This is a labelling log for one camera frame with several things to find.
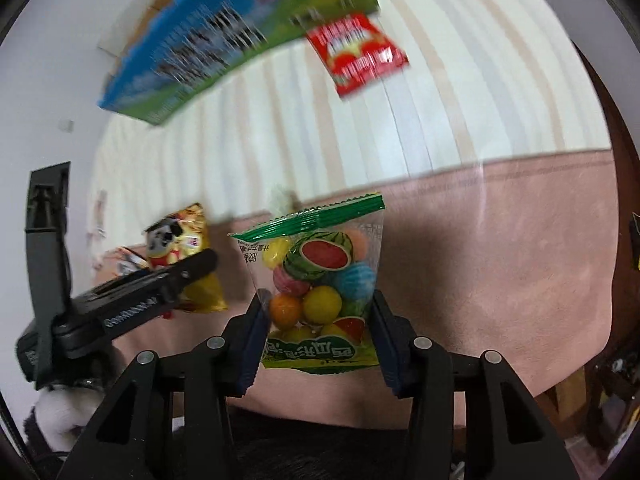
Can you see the red white snack packet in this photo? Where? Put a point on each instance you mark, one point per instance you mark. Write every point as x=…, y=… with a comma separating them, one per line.
x=357, y=55

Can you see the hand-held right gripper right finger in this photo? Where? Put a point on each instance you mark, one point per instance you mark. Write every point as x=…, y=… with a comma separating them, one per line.
x=386, y=350

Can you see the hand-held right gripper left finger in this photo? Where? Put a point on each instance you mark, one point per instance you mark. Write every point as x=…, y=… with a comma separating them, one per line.
x=250, y=347

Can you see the person's left forearm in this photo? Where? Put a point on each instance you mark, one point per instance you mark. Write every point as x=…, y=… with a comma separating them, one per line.
x=60, y=410

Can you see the yellow panda snack packet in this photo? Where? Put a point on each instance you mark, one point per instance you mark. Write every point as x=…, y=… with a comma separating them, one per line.
x=192, y=230

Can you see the dark fleece clothing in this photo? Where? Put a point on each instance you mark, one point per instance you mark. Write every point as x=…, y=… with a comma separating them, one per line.
x=320, y=450

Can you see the blue printed cardboard box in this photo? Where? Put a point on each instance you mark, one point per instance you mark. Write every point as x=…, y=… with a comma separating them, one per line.
x=225, y=40

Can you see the pink striped cat blanket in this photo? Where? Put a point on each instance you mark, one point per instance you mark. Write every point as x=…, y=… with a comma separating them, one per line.
x=475, y=235

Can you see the gumball candy bag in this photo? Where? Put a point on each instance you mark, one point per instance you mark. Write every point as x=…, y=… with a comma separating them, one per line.
x=320, y=280

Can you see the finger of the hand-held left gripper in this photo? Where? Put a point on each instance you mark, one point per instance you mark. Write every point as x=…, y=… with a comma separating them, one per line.
x=47, y=220
x=192, y=270

